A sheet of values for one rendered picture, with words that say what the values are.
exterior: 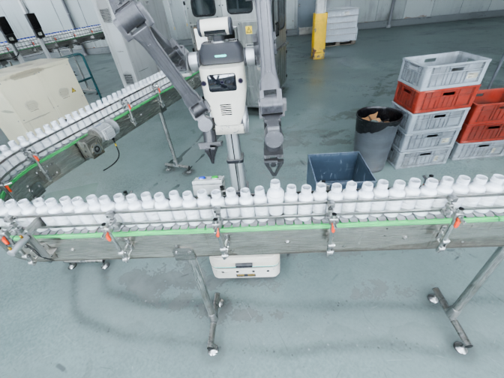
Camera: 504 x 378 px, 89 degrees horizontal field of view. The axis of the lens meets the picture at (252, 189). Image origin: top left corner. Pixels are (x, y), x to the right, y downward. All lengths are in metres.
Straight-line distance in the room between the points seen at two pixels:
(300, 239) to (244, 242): 0.24
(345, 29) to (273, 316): 9.48
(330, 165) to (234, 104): 0.72
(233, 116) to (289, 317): 1.37
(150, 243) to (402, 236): 1.10
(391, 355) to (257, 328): 0.82
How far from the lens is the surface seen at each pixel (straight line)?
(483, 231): 1.44
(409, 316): 2.17
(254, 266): 1.98
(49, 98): 5.02
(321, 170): 1.74
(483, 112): 3.69
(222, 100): 1.46
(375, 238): 1.25
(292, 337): 1.94
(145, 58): 7.19
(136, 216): 1.20
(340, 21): 10.30
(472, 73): 3.31
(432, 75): 3.06
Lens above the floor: 1.80
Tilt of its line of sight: 38 degrees down
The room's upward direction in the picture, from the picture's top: 6 degrees counter-clockwise
